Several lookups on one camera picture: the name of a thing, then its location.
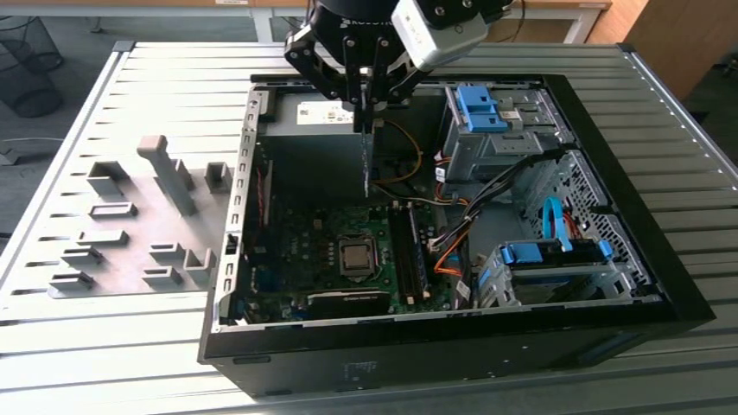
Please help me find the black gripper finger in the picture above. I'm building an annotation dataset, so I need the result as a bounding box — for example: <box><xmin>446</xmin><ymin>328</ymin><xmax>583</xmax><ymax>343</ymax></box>
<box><xmin>366</xmin><ymin>36</ymin><xmax>435</xmax><ymax>131</ymax></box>
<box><xmin>283</xmin><ymin>26</ymin><xmax>364</xmax><ymax>133</ymax></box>

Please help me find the blue drive latch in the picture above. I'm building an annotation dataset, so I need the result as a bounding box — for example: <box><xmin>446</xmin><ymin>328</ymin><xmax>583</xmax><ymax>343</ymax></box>
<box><xmin>454</xmin><ymin>85</ymin><xmax>510</xmax><ymax>133</ymax></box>

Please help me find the grey power supply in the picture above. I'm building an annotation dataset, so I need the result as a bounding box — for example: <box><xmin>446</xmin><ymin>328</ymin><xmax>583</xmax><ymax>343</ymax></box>
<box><xmin>259</xmin><ymin>91</ymin><xmax>376</xmax><ymax>208</ymax></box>

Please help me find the metal drive cage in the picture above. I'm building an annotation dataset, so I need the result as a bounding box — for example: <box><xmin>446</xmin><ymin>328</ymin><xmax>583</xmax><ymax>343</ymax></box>
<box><xmin>441</xmin><ymin>84</ymin><xmax>578</xmax><ymax>182</ymax></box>

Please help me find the CPU socket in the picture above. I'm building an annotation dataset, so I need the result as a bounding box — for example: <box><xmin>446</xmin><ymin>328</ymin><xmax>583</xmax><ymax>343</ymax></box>
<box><xmin>334</xmin><ymin>233</ymin><xmax>382</xmax><ymax>282</ymax></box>

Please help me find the grey parts rack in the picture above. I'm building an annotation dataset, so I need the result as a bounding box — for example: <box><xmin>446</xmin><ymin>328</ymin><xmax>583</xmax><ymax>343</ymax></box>
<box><xmin>47</xmin><ymin>134</ymin><xmax>235</xmax><ymax>300</ymax></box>

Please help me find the silver CPU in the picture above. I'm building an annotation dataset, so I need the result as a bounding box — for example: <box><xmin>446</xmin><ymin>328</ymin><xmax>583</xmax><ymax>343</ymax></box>
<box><xmin>343</xmin><ymin>246</ymin><xmax>374</xmax><ymax>269</ymax></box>

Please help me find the green motherboard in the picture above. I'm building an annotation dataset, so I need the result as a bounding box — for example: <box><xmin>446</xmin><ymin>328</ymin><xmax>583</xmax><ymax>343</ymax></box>
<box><xmin>242</xmin><ymin>201</ymin><xmax>462</xmax><ymax>323</ymax></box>

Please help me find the black mesh waste bin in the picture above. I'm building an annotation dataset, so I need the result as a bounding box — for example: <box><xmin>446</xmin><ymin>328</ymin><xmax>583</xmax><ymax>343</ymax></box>
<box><xmin>0</xmin><ymin>16</ymin><xmax>66</xmax><ymax>118</ymax></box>

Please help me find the hard disk in blue carrier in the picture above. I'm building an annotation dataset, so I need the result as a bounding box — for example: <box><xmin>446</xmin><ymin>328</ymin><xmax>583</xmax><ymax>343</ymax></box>
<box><xmin>498</xmin><ymin>238</ymin><xmax>614</xmax><ymax>267</ymax></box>

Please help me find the brown wooden cabinet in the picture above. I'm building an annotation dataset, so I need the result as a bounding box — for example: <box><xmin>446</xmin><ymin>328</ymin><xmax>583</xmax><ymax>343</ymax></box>
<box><xmin>587</xmin><ymin>0</ymin><xmax>738</xmax><ymax>101</ymax></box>

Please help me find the black graphics card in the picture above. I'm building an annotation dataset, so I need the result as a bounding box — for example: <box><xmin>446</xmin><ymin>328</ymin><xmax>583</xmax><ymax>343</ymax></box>
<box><xmin>304</xmin><ymin>288</ymin><xmax>394</xmax><ymax>319</ymax></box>

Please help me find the pale grey floor stand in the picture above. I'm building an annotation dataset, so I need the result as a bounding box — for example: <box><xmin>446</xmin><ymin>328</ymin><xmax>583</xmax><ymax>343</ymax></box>
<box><xmin>0</xmin><ymin>137</ymin><xmax>64</xmax><ymax>166</ymax></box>

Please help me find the metal disk bay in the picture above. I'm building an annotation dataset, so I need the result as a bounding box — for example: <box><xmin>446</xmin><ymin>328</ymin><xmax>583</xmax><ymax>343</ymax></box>
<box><xmin>475</xmin><ymin>250</ymin><xmax>658</xmax><ymax>308</ymax></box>

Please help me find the black PC case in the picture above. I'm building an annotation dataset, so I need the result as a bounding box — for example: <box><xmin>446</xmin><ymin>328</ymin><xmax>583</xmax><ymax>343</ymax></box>
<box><xmin>195</xmin><ymin>72</ymin><xmax>717</xmax><ymax>398</ymax></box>

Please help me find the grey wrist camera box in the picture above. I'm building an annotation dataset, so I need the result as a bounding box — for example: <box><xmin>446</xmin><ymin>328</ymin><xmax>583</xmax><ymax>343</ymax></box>
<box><xmin>390</xmin><ymin>0</ymin><xmax>490</xmax><ymax>73</ymax></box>

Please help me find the black cable bundle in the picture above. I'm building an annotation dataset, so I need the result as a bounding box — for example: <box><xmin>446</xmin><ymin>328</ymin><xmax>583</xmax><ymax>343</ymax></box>
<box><xmin>458</xmin><ymin>149</ymin><xmax>570</xmax><ymax>226</ymax></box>

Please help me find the orange wire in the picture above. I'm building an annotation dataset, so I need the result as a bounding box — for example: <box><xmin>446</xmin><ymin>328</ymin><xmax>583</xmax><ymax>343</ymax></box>
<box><xmin>431</xmin><ymin>241</ymin><xmax>463</xmax><ymax>277</ymax></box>

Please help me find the blue SATA wire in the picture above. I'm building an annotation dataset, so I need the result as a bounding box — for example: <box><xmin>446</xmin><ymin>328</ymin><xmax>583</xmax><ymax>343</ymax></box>
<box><xmin>541</xmin><ymin>196</ymin><xmax>575</xmax><ymax>252</ymax></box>

